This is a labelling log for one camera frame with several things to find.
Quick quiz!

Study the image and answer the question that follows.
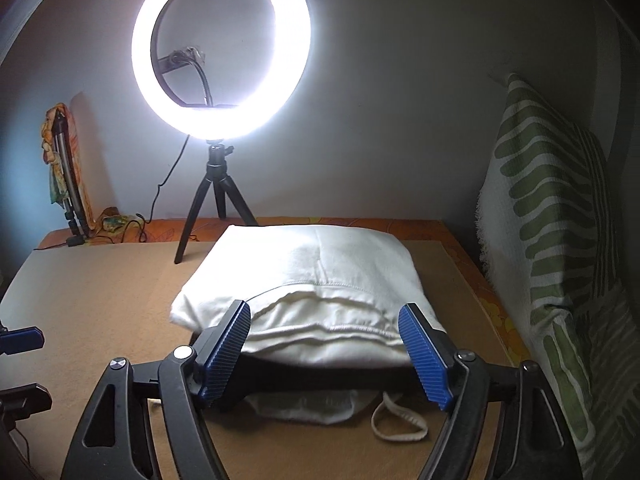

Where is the green striped cloth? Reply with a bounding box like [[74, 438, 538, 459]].
[[570, 125, 640, 480]]

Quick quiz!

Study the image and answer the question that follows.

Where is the orange patterned bedsheet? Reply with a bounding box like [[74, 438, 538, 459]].
[[47, 216, 532, 367]]

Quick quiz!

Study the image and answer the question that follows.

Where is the yellow green crumpled cloth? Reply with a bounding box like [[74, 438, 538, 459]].
[[97, 207, 147, 241]]

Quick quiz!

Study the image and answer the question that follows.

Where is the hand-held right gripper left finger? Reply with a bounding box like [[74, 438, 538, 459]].
[[60, 300, 251, 480]]

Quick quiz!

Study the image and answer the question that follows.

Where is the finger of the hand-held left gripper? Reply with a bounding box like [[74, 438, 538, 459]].
[[0, 382, 54, 425], [0, 326, 46, 357]]

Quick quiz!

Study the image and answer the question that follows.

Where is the orange hanging cloth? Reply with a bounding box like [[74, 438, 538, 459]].
[[65, 105, 97, 233]]

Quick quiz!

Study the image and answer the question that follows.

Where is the white and green patterned cushion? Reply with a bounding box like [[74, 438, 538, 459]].
[[477, 74, 611, 456]]

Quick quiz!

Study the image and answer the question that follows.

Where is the black power adapter with cable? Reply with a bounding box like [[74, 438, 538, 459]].
[[34, 215, 151, 252]]

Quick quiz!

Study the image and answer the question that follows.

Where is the white cloth with loop strap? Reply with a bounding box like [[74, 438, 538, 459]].
[[242, 390, 432, 443]]

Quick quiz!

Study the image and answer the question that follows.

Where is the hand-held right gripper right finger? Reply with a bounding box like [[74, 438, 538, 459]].
[[397, 302, 583, 480]]

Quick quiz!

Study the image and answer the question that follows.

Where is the white ring light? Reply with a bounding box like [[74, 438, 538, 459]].
[[131, 0, 312, 143]]

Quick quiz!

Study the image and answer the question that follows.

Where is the white t-shirt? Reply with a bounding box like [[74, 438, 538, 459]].
[[170, 224, 447, 368]]

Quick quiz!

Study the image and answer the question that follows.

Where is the small black tripod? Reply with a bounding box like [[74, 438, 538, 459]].
[[173, 140, 259, 265]]

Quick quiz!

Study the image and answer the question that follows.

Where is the black ring light cable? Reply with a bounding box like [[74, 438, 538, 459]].
[[135, 135, 191, 243]]

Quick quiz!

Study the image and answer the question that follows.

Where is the green yellow hanging cloth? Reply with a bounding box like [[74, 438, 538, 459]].
[[40, 102, 69, 207]]

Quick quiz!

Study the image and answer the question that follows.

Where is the silver light stand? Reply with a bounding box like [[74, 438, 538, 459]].
[[50, 112, 93, 249]]

